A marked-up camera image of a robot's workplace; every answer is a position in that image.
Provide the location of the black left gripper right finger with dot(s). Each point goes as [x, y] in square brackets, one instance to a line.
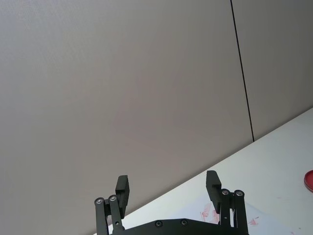
[228, 208]

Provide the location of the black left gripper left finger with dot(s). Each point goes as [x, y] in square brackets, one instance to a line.
[121, 195]

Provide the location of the pink cup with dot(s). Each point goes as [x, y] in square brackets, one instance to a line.
[309, 180]

